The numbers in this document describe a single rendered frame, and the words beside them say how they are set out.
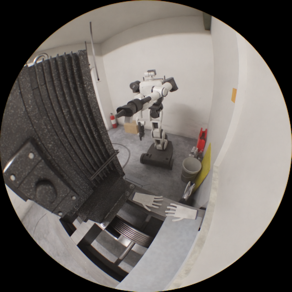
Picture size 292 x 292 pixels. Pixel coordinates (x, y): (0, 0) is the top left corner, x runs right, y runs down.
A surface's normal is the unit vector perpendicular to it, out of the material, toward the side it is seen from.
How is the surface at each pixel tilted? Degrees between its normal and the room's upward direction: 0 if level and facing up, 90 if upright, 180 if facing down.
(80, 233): 0
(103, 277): 0
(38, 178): 90
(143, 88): 95
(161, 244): 0
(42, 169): 90
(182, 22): 90
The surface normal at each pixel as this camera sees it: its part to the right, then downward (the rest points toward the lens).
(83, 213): -0.11, -0.77
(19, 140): 0.87, 0.23
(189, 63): -0.48, 0.59
